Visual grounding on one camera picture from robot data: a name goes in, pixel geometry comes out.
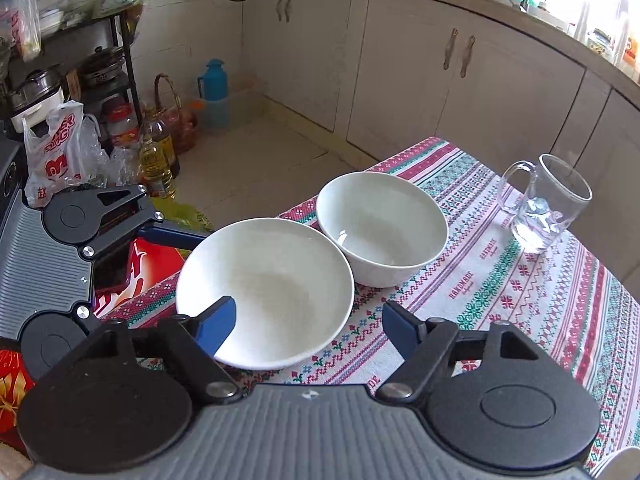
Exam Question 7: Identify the white bowl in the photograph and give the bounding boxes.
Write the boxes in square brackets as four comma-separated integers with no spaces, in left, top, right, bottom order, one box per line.
[316,171,449,288]
[176,218,355,370]

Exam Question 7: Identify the white plate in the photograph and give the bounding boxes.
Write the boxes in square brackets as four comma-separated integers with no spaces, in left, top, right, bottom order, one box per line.
[590,446,640,480]

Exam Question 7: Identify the beige kitchen cabinets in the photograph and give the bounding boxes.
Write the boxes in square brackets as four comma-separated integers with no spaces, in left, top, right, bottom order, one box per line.
[242,0,639,292]

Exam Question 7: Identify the white red plastic bag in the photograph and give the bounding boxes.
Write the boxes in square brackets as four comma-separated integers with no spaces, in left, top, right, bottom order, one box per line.
[22,101,107,208]

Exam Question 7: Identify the yellow oil bottle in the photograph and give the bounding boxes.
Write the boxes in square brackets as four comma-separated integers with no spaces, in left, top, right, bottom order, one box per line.
[139,133,176,200]

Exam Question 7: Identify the patterned woven tablecloth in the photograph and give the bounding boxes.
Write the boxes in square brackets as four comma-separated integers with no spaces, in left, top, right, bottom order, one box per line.
[94,135,640,476]

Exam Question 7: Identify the wicker basket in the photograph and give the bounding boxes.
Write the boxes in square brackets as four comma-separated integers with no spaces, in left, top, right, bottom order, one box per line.
[154,73,198,155]

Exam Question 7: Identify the black cooking pot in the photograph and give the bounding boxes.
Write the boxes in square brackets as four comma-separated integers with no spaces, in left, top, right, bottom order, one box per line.
[78,47,125,87]

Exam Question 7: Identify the blue thermos jug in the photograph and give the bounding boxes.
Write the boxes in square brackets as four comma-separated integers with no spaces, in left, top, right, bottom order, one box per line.
[198,58,229,129]

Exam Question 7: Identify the black metal shelf rack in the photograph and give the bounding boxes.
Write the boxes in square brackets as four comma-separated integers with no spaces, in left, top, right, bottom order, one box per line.
[0,0,147,131]

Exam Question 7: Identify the clear glass mug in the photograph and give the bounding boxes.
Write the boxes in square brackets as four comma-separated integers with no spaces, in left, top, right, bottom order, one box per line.
[497,154,592,254]

